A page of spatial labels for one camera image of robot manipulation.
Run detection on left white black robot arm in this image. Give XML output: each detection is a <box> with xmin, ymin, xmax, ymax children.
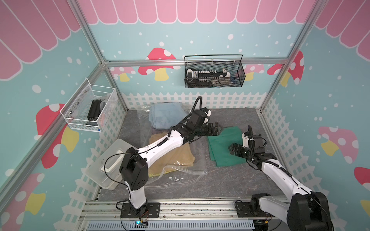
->
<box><xmin>113</xmin><ymin>96</ymin><xmax>223</xmax><ymax>215</ymax></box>

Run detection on small green circuit board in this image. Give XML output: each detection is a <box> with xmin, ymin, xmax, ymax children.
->
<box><xmin>134</xmin><ymin>220</ymin><xmax>148</xmax><ymax>229</ymax></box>

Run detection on white black items in basket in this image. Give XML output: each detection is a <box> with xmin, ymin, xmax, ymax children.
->
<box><xmin>185</xmin><ymin>68</ymin><xmax>232</xmax><ymax>87</ymax></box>

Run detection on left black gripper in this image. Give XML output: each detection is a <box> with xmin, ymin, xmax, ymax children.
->
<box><xmin>194</xmin><ymin>123</ymin><xmax>223</xmax><ymax>136</ymax></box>

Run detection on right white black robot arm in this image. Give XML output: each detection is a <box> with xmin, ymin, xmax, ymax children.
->
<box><xmin>229</xmin><ymin>126</ymin><xmax>334</xmax><ymax>231</ymax></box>

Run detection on green trousers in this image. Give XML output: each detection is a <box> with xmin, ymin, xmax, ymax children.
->
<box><xmin>207</xmin><ymin>127</ymin><xmax>246</xmax><ymax>167</ymax></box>

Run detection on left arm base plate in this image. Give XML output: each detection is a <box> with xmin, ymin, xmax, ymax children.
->
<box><xmin>118</xmin><ymin>202</ymin><xmax>161</xmax><ymax>219</ymax></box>

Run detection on black part in white basket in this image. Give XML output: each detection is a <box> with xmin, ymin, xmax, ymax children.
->
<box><xmin>86</xmin><ymin>100</ymin><xmax>102</xmax><ymax>127</ymax></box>

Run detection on clear plastic vacuum bag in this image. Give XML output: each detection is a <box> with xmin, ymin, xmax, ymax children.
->
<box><xmin>137</xmin><ymin>103</ymin><xmax>208</xmax><ymax>190</ymax></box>

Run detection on translucent plastic storage box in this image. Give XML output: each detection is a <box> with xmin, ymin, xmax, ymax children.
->
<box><xmin>85</xmin><ymin>139</ymin><xmax>133</xmax><ymax>190</ymax></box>

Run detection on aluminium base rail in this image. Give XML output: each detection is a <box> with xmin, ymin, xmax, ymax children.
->
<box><xmin>76</xmin><ymin>197</ymin><xmax>321</xmax><ymax>231</ymax></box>

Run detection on yellow green folded garment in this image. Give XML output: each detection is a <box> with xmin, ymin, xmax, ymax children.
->
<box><xmin>148</xmin><ymin>168</ymin><xmax>176</xmax><ymax>178</ymax></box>

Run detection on tan garment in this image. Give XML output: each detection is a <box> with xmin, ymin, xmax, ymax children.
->
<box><xmin>148</xmin><ymin>143</ymin><xmax>195</xmax><ymax>171</ymax></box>

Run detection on black wire mesh basket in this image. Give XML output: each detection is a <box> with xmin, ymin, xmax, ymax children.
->
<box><xmin>184</xmin><ymin>54</ymin><xmax>246</xmax><ymax>88</ymax></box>

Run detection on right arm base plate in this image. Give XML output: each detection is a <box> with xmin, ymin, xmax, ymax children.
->
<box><xmin>234</xmin><ymin>200</ymin><xmax>273</xmax><ymax>220</ymax></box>

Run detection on light blue folded garment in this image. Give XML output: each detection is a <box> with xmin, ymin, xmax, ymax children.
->
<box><xmin>149</xmin><ymin>103</ymin><xmax>188</xmax><ymax>130</ymax></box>

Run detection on white wire mesh basket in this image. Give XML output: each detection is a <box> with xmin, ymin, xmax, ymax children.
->
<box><xmin>60</xmin><ymin>79</ymin><xmax>118</xmax><ymax>132</ymax></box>

